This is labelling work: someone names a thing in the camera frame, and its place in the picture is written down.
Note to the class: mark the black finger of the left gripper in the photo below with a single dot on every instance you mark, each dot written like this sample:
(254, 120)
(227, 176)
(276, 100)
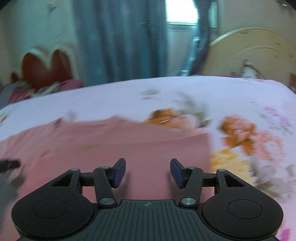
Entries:
(9, 164)

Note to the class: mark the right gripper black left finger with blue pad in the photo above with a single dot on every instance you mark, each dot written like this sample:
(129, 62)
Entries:
(67, 205)

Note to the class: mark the pile of clothes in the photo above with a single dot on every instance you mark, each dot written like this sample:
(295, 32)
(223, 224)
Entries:
(21, 90)

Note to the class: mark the teal blue curtain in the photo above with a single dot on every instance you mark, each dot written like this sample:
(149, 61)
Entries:
(121, 40)

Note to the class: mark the cream round headboard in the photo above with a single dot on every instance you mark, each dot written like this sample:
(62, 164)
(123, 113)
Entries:
(266, 50)

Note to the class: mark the red heart-shaped headboard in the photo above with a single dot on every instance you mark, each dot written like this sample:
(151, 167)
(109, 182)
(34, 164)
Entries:
(41, 66)

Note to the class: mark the patterned pillow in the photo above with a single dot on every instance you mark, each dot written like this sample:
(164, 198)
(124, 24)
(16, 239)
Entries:
(249, 71)

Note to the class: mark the floral white bed sheet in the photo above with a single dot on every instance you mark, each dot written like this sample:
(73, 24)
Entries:
(250, 124)

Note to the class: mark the pink knit sweater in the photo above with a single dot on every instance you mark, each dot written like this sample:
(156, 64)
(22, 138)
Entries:
(47, 151)

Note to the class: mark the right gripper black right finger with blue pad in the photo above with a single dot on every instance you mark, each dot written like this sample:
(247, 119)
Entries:
(227, 205)

